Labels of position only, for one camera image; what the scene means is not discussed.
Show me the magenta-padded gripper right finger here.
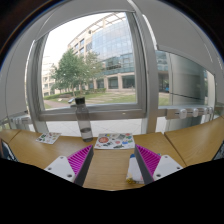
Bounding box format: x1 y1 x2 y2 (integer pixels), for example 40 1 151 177
134 143 184 185

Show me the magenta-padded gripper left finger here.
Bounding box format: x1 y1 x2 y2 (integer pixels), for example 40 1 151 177
43 144 95 187

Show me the small colourful sticker sheet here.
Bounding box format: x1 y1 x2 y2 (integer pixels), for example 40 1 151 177
35 131 62 145

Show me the clear water bottle black cap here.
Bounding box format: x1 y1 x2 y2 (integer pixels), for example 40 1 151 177
74 96 94 143

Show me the large colourful sticker sheet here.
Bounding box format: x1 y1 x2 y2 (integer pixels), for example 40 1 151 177
93 132 136 150

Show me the green tree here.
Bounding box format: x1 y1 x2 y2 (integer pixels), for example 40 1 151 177
51 48 105 97

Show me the glass-fronted building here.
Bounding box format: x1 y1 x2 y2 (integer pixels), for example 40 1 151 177
68 12 138 91

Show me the white socket trunking rail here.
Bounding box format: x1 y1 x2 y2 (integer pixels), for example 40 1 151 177
0 111 32 130
164 105 224 121

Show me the grey window frame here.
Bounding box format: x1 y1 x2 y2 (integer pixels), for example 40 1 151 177
24 0 162 134

